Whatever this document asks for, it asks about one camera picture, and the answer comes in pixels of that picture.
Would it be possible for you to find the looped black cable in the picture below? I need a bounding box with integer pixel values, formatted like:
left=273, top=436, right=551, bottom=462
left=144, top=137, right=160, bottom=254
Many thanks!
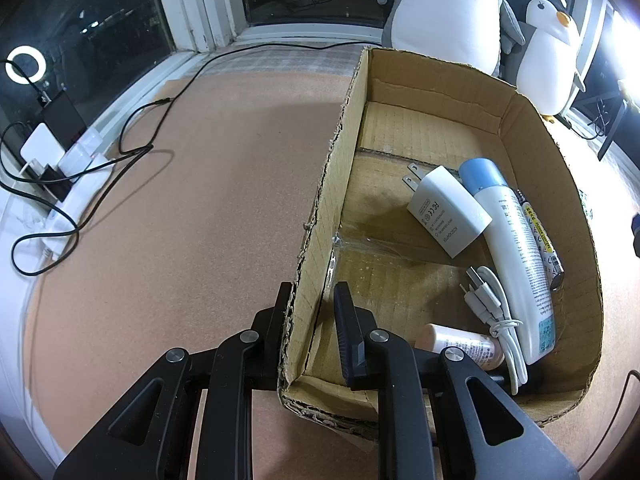
left=10, top=145, right=176, bottom=278

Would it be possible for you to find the cardboard box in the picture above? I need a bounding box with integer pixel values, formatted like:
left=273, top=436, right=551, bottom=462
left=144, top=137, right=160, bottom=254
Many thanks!
left=276, top=46, right=605, bottom=443

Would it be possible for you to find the white cable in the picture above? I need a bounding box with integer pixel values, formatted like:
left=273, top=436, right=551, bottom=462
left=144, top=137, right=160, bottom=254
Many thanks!
left=460, top=266, right=528, bottom=396

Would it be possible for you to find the yellow label marker pen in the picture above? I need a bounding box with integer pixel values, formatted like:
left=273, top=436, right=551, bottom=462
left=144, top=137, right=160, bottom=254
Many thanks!
left=515, top=189, right=566, bottom=291

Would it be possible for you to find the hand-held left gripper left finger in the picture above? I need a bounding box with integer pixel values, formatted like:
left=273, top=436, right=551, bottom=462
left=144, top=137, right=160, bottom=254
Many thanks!
left=52, top=281, right=296, bottom=480

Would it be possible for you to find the white wall charger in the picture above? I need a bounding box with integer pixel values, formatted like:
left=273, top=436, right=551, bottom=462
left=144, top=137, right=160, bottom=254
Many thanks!
left=402, top=162, right=493, bottom=259

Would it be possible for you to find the white plug adapter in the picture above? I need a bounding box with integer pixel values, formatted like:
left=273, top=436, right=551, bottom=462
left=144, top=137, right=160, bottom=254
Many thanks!
left=20, top=125, right=66, bottom=166

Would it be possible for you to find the black tripod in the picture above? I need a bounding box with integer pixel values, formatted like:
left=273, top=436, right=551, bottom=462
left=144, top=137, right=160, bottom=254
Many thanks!
left=597, top=95, right=631, bottom=161

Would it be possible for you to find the large penguin plush toy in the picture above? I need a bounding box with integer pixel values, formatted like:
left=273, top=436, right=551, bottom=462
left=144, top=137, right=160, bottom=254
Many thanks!
left=374, top=0, right=527, bottom=78

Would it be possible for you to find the long black cable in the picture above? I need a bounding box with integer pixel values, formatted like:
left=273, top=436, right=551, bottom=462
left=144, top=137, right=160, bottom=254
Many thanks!
left=119, top=40, right=373, bottom=156

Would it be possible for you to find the small penguin plush toy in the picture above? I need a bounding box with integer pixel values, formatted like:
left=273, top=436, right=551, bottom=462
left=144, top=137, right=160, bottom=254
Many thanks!
left=515, top=0, right=587, bottom=121

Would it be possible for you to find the white window frame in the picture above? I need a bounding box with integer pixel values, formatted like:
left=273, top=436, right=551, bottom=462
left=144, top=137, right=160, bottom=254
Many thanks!
left=0, top=0, right=640, bottom=161

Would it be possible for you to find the checked cloth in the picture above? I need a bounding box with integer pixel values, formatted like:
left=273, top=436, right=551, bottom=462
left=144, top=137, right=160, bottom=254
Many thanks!
left=215, top=40, right=640, bottom=221

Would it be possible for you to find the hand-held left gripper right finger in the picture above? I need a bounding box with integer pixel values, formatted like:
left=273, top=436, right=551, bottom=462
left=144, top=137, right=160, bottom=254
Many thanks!
left=334, top=281, right=581, bottom=480

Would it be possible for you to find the blue capped white tube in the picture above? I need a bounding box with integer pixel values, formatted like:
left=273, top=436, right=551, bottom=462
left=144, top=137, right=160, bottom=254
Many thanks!
left=458, top=158, right=557, bottom=366

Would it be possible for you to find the small pink white bottle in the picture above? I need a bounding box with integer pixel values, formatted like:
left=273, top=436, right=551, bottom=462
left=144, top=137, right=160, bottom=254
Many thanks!
left=416, top=323, right=506, bottom=373

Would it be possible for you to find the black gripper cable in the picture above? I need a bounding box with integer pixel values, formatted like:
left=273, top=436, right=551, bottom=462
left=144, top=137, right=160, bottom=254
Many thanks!
left=607, top=370, right=640, bottom=411

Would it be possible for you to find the black plug adapter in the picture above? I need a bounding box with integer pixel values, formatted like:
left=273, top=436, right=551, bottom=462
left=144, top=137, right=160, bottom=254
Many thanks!
left=27, top=162, right=73, bottom=203

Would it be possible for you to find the white power strip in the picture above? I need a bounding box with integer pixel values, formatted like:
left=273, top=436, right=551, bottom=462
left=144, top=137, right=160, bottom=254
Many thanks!
left=42, top=130, right=113, bottom=256

